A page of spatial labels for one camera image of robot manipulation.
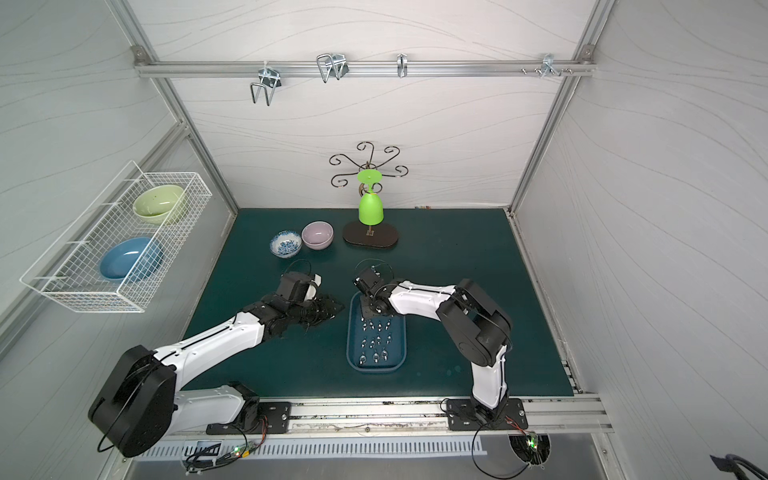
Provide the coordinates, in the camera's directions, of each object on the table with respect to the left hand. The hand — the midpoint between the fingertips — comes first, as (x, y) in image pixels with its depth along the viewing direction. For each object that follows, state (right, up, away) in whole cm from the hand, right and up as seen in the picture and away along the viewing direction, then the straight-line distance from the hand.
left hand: (342, 309), depth 83 cm
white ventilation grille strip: (+20, -30, -13) cm, 38 cm away
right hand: (+7, -1, +10) cm, 12 cm away
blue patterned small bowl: (-25, +18, +24) cm, 39 cm away
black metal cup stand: (+9, +21, +30) cm, 37 cm away
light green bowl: (-46, +29, -9) cm, 55 cm away
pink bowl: (-14, +21, +25) cm, 35 cm away
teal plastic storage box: (+9, -10, +1) cm, 14 cm away
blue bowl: (-45, +16, -18) cm, 50 cm away
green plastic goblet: (+7, +30, +8) cm, 32 cm away
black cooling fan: (+49, -31, -12) cm, 59 cm away
